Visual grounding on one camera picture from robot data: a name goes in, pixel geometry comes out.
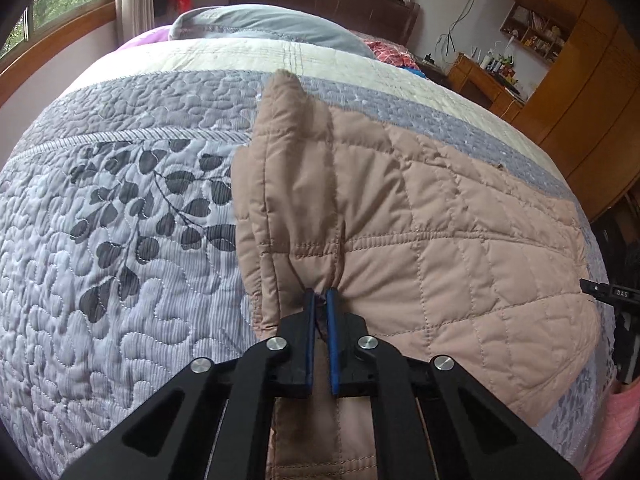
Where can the wooden wardrobe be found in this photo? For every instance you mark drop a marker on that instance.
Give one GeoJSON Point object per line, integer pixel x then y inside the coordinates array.
{"type": "Point", "coordinates": [595, 110]}

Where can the wooden desk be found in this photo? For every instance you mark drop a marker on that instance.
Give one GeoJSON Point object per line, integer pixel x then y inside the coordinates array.
{"type": "Point", "coordinates": [480, 85]}

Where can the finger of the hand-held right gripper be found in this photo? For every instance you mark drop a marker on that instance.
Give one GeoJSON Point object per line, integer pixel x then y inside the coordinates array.
{"type": "Point", "coordinates": [592, 288]}

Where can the pink clothing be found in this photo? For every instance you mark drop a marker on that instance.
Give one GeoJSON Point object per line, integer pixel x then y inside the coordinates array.
{"type": "Point", "coordinates": [617, 425]}

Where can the purple blanket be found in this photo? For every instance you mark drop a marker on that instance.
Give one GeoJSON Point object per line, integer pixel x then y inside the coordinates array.
{"type": "Point", "coordinates": [145, 39]}

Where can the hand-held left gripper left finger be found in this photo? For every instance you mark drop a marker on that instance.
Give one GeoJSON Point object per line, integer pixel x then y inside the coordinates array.
{"type": "Point", "coordinates": [310, 345]}

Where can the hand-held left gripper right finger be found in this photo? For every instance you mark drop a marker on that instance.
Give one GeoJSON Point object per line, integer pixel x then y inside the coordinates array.
{"type": "Point", "coordinates": [332, 350]}

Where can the tan quilted jacket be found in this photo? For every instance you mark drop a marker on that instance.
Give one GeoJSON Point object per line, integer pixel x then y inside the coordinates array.
{"type": "Point", "coordinates": [425, 260]}

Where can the dark bedside table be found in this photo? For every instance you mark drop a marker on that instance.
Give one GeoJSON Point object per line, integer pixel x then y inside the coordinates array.
{"type": "Point", "coordinates": [432, 70]}

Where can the blue cloth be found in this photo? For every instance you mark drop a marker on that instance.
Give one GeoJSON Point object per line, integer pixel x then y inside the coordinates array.
{"type": "Point", "coordinates": [416, 67]}

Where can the large wooden-framed window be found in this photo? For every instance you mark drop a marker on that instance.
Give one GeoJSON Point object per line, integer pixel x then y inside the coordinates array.
{"type": "Point", "coordinates": [55, 10]}

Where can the grey leaf-print quilted bedspread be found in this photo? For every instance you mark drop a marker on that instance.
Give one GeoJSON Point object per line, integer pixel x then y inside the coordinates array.
{"type": "Point", "coordinates": [125, 310]}

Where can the grey pillow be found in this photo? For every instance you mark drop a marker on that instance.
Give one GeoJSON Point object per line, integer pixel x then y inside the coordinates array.
{"type": "Point", "coordinates": [280, 25]}

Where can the red plaid cloth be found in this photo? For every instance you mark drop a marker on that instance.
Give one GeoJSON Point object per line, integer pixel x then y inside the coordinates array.
{"type": "Point", "coordinates": [390, 52]}

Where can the wall shelf with small ornaments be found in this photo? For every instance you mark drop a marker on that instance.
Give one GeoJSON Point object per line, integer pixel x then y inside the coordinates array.
{"type": "Point", "coordinates": [537, 32]}

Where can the long grey curtain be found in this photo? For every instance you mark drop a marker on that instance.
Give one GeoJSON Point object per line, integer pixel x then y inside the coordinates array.
{"type": "Point", "coordinates": [135, 0]}

